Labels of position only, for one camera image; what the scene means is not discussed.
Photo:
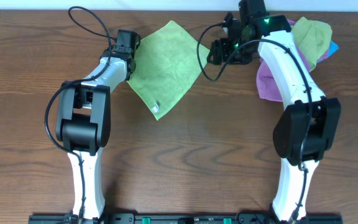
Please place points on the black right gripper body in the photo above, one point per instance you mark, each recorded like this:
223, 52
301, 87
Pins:
235, 52

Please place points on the light green microfiber cloth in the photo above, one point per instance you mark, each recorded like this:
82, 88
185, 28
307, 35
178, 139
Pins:
168, 62

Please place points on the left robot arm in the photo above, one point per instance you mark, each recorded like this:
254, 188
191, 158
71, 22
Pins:
84, 124

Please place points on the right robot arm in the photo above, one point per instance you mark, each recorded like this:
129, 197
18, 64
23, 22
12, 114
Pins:
305, 130

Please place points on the purple microfiber cloth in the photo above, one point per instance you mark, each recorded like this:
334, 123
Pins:
266, 86

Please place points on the olive green microfiber cloth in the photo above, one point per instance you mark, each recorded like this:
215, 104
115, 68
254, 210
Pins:
313, 39

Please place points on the blue microfiber cloth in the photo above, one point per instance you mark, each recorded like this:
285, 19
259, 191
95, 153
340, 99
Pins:
333, 47

